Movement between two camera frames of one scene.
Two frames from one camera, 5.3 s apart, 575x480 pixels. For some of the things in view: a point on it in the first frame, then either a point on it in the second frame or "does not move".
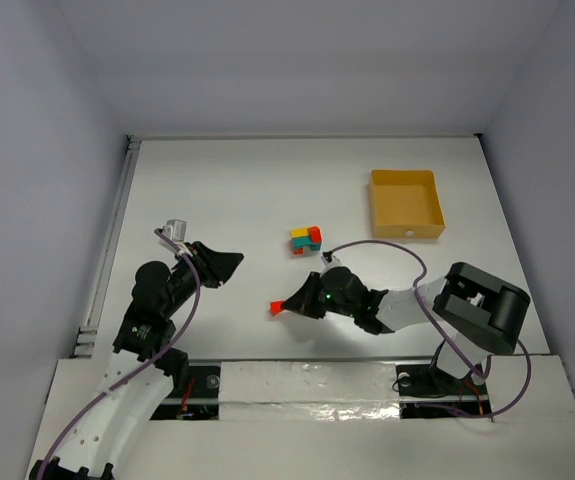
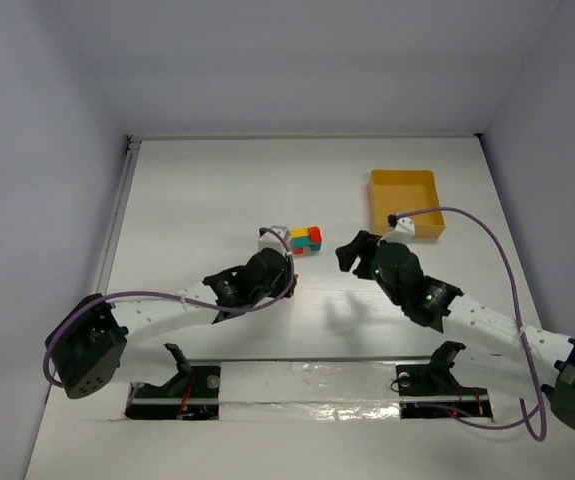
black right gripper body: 314,295 -> 365,256
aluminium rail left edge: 87,335 does not move
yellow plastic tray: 405,203 does not move
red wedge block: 316,234 does not move
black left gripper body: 203,263 -> 283,270
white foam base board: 338,419 does not move
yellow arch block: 299,232 does not move
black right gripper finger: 309,298 -> 346,256
